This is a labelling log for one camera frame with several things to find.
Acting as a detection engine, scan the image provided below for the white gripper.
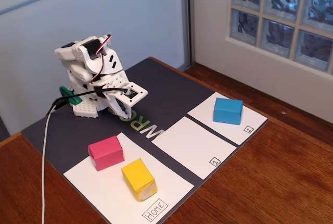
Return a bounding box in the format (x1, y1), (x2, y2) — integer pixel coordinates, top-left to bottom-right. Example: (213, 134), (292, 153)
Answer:
(89, 70), (132, 120)

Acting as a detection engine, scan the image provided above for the yellow paper box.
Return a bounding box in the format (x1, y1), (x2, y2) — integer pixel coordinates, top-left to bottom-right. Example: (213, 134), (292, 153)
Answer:
(121, 157), (159, 203)

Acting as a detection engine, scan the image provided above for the pink paper box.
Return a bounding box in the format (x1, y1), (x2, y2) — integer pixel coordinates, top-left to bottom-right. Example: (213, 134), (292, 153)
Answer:
(87, 135), (125, 172)

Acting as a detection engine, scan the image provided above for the blue paper box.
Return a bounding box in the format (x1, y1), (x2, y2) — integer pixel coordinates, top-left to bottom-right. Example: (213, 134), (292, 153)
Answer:
(212, 97), (244, 126)

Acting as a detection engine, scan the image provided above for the dark grey printed mat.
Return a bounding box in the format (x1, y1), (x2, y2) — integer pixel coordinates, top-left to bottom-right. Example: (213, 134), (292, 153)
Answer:
(21, 56), (269, 224)

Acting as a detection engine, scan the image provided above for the green table clamp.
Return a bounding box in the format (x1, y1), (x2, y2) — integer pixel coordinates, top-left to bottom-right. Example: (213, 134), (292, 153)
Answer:
(59, 85), (83, 106)

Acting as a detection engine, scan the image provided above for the white sheet marked 1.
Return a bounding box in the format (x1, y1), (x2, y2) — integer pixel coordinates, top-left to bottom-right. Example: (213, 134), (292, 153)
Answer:
(151, 116), (238, 180)

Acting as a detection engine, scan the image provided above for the white sheet marked home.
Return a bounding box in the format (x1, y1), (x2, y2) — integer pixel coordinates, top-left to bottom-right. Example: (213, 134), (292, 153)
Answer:
(63, 132), (196, 223)

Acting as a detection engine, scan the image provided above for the white sheet marked 2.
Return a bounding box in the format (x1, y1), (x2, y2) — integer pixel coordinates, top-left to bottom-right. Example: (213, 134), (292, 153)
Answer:
(187, 92), (268, 146)

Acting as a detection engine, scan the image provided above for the glass block window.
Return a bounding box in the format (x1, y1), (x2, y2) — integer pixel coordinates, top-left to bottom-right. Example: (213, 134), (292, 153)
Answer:
(229, 0), (333, 76)

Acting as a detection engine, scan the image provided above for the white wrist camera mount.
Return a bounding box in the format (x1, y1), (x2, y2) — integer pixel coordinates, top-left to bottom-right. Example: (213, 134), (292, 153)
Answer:
(120, 81), (148, 110)

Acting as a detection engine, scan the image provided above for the black camera cable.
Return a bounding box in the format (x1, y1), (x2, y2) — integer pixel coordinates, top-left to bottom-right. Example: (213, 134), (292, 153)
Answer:
(46, 86), (129, 117)

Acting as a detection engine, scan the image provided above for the red white black servo cable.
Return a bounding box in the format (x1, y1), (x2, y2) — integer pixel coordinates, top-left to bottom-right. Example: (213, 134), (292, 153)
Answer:
(89, 34), (113, 83)

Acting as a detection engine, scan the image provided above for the grey door frame strip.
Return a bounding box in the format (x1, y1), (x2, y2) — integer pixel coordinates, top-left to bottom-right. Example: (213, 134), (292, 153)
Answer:
(180, 0), (195, 70)

